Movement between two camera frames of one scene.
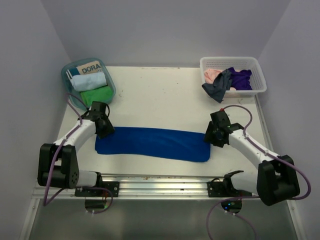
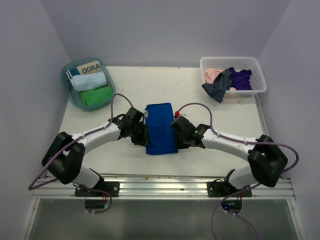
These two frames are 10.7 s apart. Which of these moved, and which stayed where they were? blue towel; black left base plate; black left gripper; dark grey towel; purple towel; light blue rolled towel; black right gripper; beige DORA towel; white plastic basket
Moved: black right gripper; black left gripper; blue towel
Stayed: white plastic basket; purple towel; beige DORA towel; dark grey towel; black left base plate; light blue rolled towel
